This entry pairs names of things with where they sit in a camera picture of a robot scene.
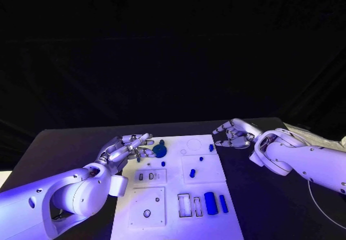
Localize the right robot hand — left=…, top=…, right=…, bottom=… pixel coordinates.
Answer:
left=212, top=117, right=265, bottom=150

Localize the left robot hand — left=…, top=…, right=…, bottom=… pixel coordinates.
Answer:
left=97, top=133, right=157, bottom=174

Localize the white task board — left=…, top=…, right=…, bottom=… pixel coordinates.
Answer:
left=110, top=134, right=247, bottom=240

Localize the blue gear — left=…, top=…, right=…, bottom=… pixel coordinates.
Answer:
left=152, top=139, right=169, bottom=158

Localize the white fabric cover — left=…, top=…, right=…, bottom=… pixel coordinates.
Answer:
left=281, top=122, right=346, bottom=149

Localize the thin long blue cylinder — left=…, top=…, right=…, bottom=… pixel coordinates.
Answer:
left=218, top=194, right=229, bottom=214

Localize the thick blue cylinder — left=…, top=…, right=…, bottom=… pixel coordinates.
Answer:
left=203, top=191, right=219, bottom=216

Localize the white cable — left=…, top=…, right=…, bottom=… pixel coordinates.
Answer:
left=307, top=178, right=346, bottom=232

